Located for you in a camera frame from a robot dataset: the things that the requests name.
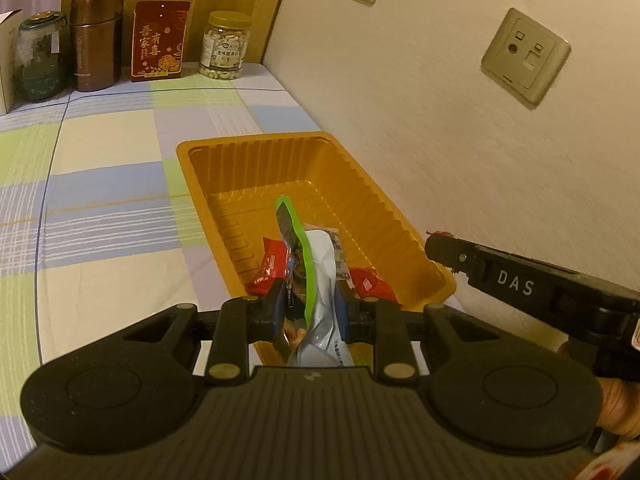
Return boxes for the beige wall data socket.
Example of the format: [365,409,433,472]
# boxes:
[480,7,572,110]

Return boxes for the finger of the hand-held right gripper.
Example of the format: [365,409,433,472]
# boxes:
[424,234,556,311]

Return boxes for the plastic jar of nuts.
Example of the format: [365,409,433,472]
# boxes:
[199,10,252,81]

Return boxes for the red white printed cloth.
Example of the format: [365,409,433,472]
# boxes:
[575,441,640,480]

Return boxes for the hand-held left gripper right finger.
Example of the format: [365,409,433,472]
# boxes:
[335,280,501,387]

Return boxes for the glass jar dark lid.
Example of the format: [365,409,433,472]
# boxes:
[17,11,68,103]

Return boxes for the orange plastic tray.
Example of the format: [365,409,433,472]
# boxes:
[175,131,457,367]

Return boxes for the person's right hand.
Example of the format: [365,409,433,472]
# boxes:
[556,339,640,437]

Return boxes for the checked tablecloth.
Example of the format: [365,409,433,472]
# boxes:
[0,62,481,443]

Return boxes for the red gift box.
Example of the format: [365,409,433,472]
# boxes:
[131,0,191,83]

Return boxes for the white product box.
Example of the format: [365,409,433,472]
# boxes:
[0,8,24,117]

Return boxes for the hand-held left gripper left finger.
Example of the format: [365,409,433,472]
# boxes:
[120,279,288,387]

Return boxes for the grey snack packet red ends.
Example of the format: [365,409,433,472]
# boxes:
[300,225,352,282]

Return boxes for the brown thermos flask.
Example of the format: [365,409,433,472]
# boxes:
[68,0,125,94]

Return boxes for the green-edged silver snack packet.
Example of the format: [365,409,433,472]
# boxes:
[274,194,355,369]

